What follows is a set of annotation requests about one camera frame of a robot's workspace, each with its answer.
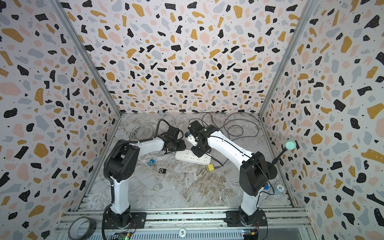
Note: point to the yellow USB charger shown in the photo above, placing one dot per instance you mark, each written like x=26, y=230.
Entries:
x=210, y=168

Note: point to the black tape roll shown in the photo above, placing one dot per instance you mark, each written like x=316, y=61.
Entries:
x=82, y=228

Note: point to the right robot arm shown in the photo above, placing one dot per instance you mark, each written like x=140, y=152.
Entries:
x=255, y=172

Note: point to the white power strip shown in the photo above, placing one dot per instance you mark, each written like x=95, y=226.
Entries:
x=190, y=157

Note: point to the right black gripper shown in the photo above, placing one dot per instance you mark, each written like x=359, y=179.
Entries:
x=196, y=152

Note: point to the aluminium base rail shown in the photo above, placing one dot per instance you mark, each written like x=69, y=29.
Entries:
x=197, y=224

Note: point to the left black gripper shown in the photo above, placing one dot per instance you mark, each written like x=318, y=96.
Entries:
x=184, y=146

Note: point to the blue mp3 player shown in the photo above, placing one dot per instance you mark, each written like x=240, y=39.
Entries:
x=151, y=162

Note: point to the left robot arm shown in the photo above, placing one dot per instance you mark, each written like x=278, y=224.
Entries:
x=120, y=165

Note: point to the clear plastic packet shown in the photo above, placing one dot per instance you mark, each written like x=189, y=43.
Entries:
x=280, y=189

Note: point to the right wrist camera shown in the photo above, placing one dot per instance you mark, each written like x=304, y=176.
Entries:
x=191, y=138

